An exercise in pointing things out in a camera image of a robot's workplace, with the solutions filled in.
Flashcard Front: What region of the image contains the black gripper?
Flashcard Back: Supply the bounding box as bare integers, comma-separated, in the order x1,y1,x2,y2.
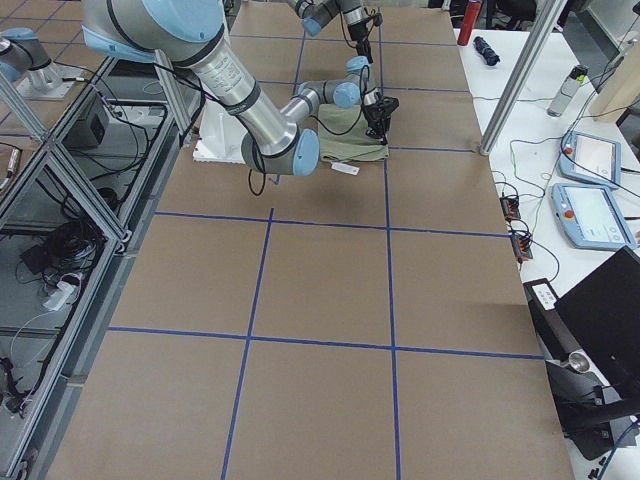
347,21,373,65
364,97,392,145

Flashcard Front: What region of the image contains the clear grey water bottle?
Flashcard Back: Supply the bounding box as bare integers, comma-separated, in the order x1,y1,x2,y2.
546,64,588,117

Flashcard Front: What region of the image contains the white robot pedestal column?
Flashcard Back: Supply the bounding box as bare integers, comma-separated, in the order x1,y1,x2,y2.
193,100,247,164

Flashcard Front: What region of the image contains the near blue teach pendant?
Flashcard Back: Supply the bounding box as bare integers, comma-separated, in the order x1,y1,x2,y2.
551,183,638,251

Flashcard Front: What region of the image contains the steel cup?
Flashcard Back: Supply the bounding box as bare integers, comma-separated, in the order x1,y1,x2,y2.
567,351,591,374

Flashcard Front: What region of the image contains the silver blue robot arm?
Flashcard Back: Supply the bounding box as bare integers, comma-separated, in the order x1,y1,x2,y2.
286,0,383,63
82,0,399,176

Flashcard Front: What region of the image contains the upper black usb hub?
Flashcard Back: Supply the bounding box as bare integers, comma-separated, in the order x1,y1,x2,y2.
500,196,521,221

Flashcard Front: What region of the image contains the red water bottle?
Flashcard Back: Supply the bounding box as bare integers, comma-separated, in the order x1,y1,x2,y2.
457,0,482,46

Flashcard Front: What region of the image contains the black box with white label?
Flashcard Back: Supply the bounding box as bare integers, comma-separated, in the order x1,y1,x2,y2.
523,278,581,361

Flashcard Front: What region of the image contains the black monitor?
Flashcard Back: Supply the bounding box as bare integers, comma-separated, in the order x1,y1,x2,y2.
556,247,639,398

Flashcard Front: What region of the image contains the blue teach pendant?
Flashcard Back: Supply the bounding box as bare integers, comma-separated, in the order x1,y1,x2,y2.
559,131,621,189
551,183,638,251

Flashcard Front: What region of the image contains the white paper price tag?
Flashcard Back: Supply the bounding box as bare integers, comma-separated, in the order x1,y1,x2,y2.
331,162,360,176

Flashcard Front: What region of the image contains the aluminium frame post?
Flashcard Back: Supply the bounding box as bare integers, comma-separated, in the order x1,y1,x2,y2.
478,0,566,156

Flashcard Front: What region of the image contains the olive green long-sleeve shirt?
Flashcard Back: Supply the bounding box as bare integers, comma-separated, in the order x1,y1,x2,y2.
317,104,389,162

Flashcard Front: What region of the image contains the folded dark blue umbrella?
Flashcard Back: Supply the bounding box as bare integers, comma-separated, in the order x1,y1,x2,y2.
473,36,500,67

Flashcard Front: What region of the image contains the far blue teach pendant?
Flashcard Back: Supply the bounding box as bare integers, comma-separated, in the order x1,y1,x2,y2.
559,131,621,189

